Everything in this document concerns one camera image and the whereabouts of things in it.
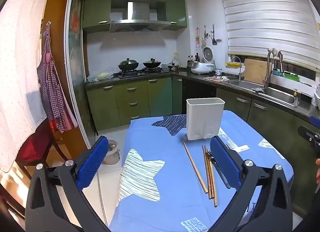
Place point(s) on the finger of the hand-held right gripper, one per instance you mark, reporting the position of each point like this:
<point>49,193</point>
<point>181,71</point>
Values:
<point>315,119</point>
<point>308,133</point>

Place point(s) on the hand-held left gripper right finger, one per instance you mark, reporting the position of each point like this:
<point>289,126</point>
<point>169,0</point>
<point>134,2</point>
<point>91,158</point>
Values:
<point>226,162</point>

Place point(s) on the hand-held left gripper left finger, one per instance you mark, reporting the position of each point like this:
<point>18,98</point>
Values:
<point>91,164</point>

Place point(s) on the metal fork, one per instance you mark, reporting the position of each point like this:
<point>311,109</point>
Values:
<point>221,174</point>

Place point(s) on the dark brown wooden chopstick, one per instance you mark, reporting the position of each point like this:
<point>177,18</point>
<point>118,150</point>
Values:
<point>209,172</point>

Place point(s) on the light wooden chopstick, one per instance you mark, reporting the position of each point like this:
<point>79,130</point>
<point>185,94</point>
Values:
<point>195,167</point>
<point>213,182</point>
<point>206,172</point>

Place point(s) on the white plastic utensil holder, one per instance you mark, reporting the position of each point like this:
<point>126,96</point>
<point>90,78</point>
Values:
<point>202,117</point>

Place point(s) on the person's right hand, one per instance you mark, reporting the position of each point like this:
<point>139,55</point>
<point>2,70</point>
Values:
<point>318,172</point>

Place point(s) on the beige trash bin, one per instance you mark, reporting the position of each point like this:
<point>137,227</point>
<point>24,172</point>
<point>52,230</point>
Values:
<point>111,154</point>

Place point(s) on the stainless steel sink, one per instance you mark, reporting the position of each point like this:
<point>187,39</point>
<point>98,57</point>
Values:
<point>277,96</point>

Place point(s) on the green dish tray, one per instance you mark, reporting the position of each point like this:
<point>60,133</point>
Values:
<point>290,76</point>

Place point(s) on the wooden chair red cushion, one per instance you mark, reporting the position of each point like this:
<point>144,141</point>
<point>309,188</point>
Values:
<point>32,147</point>

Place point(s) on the grey rag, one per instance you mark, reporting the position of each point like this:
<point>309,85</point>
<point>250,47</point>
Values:
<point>258,89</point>

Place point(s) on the blue star-print tablecloth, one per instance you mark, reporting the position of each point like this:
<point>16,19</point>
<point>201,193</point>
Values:
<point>162,142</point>

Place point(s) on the tall steel faucet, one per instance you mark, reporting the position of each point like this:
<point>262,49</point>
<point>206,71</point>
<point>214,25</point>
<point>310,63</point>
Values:
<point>267,72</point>

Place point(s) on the wooden cutting board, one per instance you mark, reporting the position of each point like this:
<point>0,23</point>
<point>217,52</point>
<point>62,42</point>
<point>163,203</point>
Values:
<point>255,71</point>

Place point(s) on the red checkered apron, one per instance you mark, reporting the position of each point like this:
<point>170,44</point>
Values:
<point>53,89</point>

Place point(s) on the pink dish cloth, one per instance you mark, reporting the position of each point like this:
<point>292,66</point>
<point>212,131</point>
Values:
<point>216,78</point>

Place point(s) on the pale green cabbage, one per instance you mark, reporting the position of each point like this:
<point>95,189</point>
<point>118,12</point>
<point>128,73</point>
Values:
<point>103,76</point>

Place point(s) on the dark stone countertop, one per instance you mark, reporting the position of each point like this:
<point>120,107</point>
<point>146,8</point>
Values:
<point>197,76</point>

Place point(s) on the white enamel mug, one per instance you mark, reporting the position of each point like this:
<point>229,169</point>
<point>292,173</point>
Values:
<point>218,72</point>

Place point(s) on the small curved steel faucet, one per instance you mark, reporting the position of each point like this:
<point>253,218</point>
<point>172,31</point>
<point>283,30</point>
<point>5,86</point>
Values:
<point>239,68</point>

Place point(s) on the yellow sink caddy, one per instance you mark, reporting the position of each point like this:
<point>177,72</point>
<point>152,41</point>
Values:
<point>233,64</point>

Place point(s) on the white rice cooker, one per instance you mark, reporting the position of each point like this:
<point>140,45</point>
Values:
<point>202,67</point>

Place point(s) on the black gas stove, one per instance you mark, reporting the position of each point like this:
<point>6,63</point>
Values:
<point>140,72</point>

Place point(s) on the large black lidded wok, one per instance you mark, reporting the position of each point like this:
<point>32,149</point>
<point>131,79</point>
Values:
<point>128,64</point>

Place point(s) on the small dark pot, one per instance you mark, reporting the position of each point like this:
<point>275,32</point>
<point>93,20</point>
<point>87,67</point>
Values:
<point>173,67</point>

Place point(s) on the printed glass sliding door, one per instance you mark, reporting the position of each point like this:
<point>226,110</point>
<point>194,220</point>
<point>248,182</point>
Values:
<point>75,54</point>

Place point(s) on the yellow oil bottle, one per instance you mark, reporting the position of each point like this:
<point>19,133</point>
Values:
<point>176,59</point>

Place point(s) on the white window blind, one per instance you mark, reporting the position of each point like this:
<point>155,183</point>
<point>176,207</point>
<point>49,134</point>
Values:
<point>262,17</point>

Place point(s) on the small black lidded wok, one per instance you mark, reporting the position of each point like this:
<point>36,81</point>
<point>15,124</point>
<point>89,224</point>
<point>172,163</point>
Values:
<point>152,63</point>

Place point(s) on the black hanging spatula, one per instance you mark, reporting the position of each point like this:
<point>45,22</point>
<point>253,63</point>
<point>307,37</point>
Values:
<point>214,39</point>

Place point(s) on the hanging metal ladle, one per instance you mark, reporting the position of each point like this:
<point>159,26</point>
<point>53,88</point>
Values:
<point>204,39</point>

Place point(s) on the pink hanging brush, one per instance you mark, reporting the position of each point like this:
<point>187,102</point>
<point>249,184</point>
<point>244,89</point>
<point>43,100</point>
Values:
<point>197,38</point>

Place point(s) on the white dotted curtain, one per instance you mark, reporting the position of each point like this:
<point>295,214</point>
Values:
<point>17,59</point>

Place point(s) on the steel range hood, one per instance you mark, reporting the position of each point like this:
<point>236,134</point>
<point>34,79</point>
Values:
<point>136,13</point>

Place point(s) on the green wall cabinets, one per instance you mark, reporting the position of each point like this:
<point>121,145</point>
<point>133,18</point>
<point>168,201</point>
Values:
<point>96,7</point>

